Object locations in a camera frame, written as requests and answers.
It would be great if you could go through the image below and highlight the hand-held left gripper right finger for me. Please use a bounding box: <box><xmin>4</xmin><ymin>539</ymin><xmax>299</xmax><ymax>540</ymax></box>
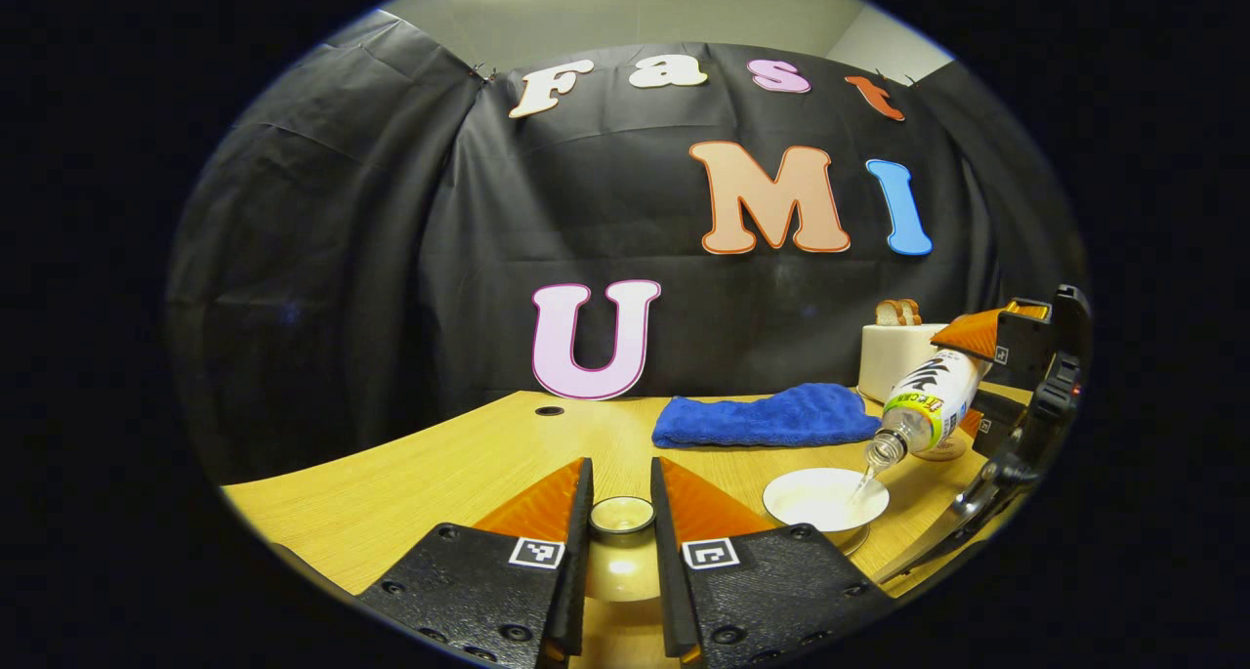
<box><xmin>650</xmin><ymin>456</ymin><xmax>895</xmax><ymax>668</ymax></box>

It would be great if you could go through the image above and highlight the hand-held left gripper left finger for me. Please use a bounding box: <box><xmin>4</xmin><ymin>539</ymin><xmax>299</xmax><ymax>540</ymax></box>
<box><xmin>356</xmin><ymin>457</ymin><xmax>595</xmax><ymax>669</ymax></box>

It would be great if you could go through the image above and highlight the clear water bottle orange drink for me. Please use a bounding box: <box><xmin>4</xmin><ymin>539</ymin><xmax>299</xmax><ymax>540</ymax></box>
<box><xmin>863</xmin><ymin>347</ymin><xmax>992</xmax><ymax>477</ymax></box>

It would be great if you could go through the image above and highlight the white ceramic teacup lid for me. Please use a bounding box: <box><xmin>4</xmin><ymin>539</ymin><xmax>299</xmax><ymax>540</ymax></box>
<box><xmin>584</xmin><ymin>496</ymin><xmax>665</xmax><ymax>604</ymax></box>

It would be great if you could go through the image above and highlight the cream toaster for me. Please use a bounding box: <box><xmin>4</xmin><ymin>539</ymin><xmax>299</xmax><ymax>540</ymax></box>
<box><xmin>858</xmin><ymin>323</ymin><xmax>950</xmax><ymax>404</ymax></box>

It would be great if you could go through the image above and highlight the blue towel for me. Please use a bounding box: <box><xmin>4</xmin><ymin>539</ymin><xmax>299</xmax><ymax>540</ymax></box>
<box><xmin>651</xmin><ymin>383</ymin><xmax>884</xmax><ymax>449</ymax></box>

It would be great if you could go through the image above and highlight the black backdrop cloth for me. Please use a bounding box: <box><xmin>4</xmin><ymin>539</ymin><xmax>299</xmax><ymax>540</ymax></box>
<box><xmin>166</xmin><ymin>10</ymin><xmax>1090</xmax><ymax>484</ymax></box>

